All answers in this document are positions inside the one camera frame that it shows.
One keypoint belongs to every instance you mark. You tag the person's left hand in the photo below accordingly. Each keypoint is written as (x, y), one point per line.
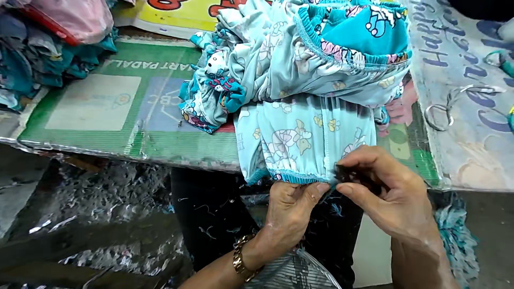
(290, 218)

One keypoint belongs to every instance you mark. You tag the person's right hand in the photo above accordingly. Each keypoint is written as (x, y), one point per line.
(405, 204)

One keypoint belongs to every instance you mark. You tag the person's right thumb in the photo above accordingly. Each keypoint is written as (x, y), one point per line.
(357, 194)

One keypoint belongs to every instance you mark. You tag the person's left thumb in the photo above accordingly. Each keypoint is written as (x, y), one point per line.
(315, 195)

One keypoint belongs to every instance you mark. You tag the person's left fingers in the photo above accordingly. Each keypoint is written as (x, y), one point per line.
(284, 188)

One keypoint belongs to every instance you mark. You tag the person's right index finger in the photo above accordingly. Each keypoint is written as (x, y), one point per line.
(367, 154)

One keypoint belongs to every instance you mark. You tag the small dark thread snips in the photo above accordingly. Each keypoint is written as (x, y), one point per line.
(343, 174)

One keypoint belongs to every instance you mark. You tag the light teal cartoon print garment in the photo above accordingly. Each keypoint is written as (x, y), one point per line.
(297, 80)

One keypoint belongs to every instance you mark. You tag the person's right forearm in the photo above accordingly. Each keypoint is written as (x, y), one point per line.
(421, 267)

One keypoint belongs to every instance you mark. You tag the person's left forearm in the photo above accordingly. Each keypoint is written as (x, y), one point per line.
(229, 267)

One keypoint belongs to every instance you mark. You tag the pale flat panel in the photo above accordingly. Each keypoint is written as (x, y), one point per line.
(373, 253)

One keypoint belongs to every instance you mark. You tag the white banner with blue lettering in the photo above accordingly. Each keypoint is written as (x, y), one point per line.
(453, 152)

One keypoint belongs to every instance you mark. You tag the metal scissors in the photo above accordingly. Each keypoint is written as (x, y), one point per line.
(450, 106)

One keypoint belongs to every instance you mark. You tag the heap of teal fabric scraps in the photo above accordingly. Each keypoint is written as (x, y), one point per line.
(457, 237)

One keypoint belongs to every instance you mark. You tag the green printed tarpaulin sheet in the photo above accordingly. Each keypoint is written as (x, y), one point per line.
(160, 140)

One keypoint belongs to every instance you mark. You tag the teal and white fabric piece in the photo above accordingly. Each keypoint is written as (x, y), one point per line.
(496, 60)

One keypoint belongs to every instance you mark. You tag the heap of grey fabric clippings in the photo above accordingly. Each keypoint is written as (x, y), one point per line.
(104, 200)

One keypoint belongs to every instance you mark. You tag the black rounded object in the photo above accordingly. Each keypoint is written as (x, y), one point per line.
(486, 8)

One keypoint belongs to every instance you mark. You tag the yellow poster with red print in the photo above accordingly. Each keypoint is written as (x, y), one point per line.
(180, 16)

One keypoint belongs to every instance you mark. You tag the pink plastic bag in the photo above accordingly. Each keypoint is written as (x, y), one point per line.
(80, 20)

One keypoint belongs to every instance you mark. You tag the pile of teal garments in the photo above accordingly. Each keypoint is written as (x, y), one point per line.
(24, 64)

